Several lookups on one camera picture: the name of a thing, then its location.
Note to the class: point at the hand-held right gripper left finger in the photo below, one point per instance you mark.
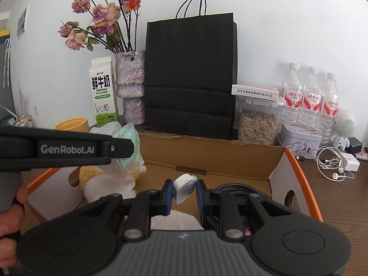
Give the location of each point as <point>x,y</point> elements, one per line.
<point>169,191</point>

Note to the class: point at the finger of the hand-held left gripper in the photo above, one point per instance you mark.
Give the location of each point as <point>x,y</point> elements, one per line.
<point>122,148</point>

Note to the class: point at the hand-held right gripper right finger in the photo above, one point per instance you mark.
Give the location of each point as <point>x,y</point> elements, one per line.
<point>199,195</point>

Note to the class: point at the small white round device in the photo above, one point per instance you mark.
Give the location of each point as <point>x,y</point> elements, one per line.
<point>184,189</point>

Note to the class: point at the white cloth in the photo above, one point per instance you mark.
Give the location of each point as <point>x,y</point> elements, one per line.
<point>178,221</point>

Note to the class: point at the red cardboard box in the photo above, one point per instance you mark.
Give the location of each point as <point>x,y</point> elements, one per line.
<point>230,161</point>

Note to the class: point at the person's left hand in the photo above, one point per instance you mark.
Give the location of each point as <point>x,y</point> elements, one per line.
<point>7,224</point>

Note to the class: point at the yellow mug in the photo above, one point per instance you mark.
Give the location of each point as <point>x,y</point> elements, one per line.
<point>72,125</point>

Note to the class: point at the white and green milk carton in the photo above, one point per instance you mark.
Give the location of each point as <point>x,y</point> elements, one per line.
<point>103,92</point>

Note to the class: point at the purple textured vase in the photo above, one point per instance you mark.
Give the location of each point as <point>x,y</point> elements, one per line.
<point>130,86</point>

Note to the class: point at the clear seed container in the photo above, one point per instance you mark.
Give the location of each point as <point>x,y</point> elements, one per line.
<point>257,126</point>

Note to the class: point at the black paper bag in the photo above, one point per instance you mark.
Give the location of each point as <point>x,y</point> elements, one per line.
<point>189,77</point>

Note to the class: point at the pale printed tin box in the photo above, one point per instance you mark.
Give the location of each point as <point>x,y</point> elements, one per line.
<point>299,142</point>

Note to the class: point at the flat white card box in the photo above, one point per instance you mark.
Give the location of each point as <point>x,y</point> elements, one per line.
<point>254,89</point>

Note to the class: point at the dried pink rose bouquet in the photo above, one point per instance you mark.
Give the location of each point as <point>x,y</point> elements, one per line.
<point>103,14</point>

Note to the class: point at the white charger block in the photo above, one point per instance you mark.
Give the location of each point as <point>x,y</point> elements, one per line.
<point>350,162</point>

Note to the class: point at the white robot speaker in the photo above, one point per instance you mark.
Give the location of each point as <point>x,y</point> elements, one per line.
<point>345,123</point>

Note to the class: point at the black power adapter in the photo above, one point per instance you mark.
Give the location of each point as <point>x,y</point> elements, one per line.
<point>356,145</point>

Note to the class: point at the pink flat case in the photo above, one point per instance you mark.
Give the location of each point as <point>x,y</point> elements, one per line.
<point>362,155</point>

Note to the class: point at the wall poster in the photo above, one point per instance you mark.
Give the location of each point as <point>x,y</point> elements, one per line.
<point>23,21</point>

